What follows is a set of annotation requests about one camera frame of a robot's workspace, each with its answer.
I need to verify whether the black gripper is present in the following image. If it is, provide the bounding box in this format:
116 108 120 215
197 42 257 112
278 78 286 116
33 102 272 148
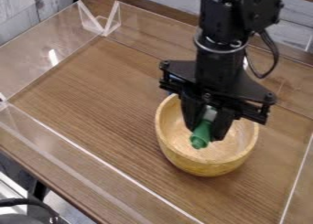
160 49 278 141

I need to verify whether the green white marker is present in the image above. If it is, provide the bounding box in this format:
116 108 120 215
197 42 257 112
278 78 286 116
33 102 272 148
191 106 217 150

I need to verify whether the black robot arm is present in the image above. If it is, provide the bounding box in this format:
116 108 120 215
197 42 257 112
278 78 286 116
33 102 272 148
160 0 284 141

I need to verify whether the brown wooden bowl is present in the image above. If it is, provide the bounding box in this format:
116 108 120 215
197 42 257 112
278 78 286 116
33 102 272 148
156 94 260 176

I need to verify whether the blue rectangular block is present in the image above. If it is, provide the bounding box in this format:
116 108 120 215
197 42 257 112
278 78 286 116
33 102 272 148
167 72 185 96

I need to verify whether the black cable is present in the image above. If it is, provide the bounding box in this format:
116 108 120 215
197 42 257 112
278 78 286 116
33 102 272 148
244 29 282 80

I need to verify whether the clear acrylic barrier wall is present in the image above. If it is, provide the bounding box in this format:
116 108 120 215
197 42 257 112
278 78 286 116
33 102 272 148
0 0 313 224

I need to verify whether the black table frame bracket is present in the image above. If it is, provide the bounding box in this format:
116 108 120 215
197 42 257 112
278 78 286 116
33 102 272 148
27 180 72 224

